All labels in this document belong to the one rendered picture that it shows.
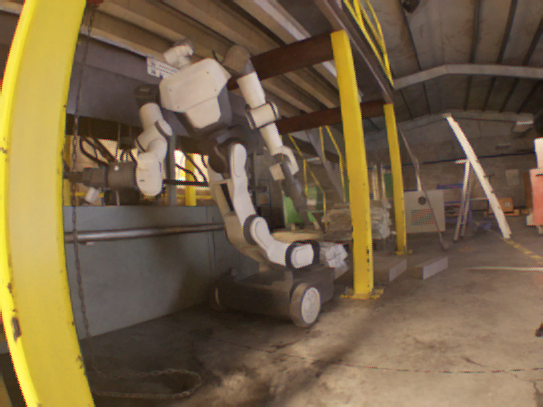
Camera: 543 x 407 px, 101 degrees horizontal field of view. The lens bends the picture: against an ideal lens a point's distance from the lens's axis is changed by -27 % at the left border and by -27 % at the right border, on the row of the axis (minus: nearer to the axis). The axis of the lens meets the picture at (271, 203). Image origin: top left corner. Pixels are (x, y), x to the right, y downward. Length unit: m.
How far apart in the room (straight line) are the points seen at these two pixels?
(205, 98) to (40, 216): 0.93
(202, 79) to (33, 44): 0.86
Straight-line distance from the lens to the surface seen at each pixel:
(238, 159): 1.32
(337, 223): 4.03
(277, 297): 1.39
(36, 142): 0.47
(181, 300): 1.82
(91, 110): 1.63
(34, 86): 0.49
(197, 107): 1.27
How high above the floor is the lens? 0.51
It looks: 2 degrees up
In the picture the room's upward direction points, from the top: 3 degrees counter-clockwise
